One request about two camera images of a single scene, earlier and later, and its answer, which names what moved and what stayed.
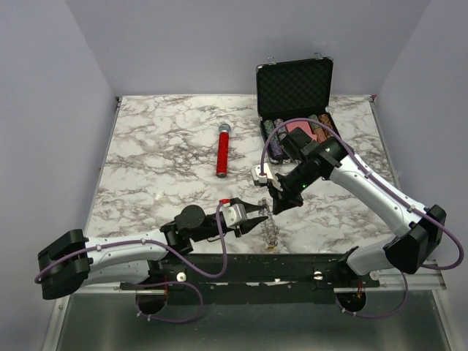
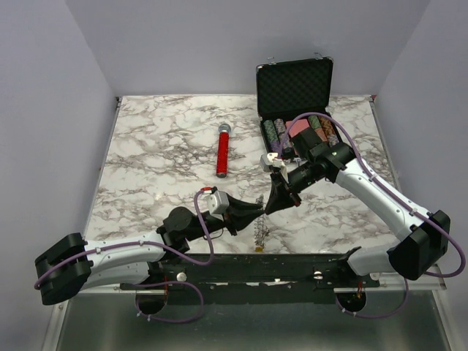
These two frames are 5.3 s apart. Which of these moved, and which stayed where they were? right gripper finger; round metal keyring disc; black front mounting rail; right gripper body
Moved: round metal keyring disc
Stayed: right gripper finger; right gripper body; black front mounting rail
